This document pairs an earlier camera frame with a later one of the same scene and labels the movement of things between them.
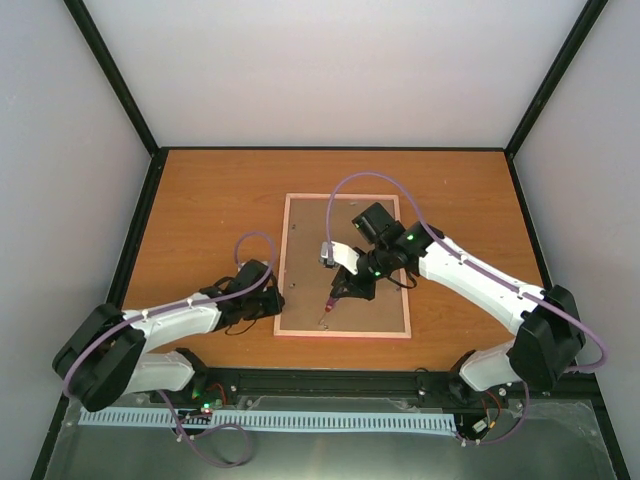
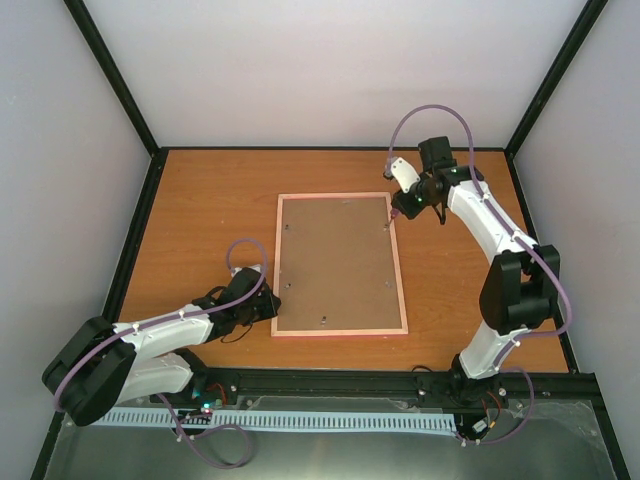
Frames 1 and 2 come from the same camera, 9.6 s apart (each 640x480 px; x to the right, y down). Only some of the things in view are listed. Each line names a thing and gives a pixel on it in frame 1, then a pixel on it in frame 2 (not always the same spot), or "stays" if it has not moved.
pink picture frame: (311, 219) stays
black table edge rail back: (333, 147) stays
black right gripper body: (367, 289) → (412, 209)
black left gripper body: (261, 308) stays
